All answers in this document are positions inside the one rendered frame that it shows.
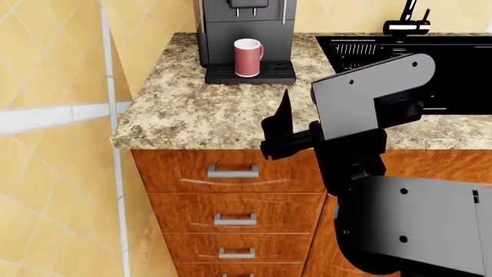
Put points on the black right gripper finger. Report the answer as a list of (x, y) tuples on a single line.
[(286, 115), (270, 128)]

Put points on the red mug with white interior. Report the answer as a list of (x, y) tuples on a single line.
[(246, 59)]

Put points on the dark grey coffee machine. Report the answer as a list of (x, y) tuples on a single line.
[(246, 29)]

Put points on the wide wooden drawer front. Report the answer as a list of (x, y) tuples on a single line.
[(173, 170)]

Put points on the black sink faucet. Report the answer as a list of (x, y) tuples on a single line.
[(403, 27)]

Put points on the black kitchen sink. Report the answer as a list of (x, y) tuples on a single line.
[(461, 72)]

